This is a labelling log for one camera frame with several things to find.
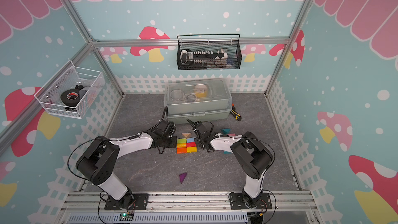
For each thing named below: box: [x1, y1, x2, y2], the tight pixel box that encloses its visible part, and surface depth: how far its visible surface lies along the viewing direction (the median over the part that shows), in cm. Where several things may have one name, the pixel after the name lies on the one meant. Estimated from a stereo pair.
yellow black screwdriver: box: [229, 104, 243, 121], surface depth 108 cm
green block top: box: [176, 138, 187, 144], surface depth 96 cm
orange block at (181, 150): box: [176, 147, 187, 154], surface depth 92 cm
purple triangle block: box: [179, 172, 188, 185], surface depth 83 cm
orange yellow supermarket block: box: [176, 143, 187, 149], surface depth 94 cm
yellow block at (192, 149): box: [186, 146, 198, 153], surface depth 93 cm
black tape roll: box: [60, 85, 84, 108], surface depth 71 cm
